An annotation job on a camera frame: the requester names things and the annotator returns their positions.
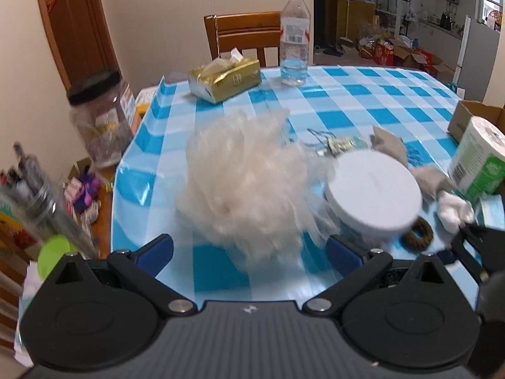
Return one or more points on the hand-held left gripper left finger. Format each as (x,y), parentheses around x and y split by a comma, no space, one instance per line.
(159,250)

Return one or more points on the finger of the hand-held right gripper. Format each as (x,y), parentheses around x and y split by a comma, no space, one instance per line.
(489,235)
(471,258)

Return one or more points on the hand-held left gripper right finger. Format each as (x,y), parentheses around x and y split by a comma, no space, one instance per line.
(341,254)

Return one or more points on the blue face mask pack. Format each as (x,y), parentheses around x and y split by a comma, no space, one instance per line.
(491,209)

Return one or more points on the brown hair scrunchie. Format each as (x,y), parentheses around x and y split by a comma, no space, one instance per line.
(428,237)

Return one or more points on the toilet paper roll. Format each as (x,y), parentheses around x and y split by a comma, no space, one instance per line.
(477,154)

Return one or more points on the white mesh bath pouf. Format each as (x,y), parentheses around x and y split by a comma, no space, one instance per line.
(244,181)

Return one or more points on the round white lidded container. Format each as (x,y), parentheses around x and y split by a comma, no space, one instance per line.
(374,189)

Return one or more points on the grey-brown cloth piece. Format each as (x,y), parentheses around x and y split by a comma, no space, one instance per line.
(388,146)
(432,181)

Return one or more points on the pile of purple wrapped candies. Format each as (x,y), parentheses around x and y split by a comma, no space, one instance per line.
(85,197)

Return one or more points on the green round lid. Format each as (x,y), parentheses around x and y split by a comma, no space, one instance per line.
(55,256)

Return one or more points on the key bunch with charm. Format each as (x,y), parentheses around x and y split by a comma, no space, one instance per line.
(339,144)

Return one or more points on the clear jar of pens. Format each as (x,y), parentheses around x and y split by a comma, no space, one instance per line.
(35,201)

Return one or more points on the glass jar with black lid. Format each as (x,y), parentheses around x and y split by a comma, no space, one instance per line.
(98,126)

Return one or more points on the orange white carton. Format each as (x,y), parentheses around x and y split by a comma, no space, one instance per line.
(128,102)

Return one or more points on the blue checkered tablecloth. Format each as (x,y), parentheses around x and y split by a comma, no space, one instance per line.
(355,98)

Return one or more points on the grey refrigerator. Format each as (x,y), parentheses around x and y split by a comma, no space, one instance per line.
(479,59)

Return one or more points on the gold tissue pack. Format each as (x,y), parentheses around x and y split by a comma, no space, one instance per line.
(229,83)

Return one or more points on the open cardboard floor box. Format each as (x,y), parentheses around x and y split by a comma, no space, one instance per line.
(408,55)

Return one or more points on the red gift box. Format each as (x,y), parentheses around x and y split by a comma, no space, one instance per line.
(382,55)

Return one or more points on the clear plastic water bottle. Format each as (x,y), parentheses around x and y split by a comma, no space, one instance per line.
(294,47)

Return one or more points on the brown wooden door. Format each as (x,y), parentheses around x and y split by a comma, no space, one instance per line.
(79,27)

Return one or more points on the yellow wooden cabinet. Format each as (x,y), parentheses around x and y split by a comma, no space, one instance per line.
(351,15)

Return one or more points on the wooden chair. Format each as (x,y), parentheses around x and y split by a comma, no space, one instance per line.
(244,23)

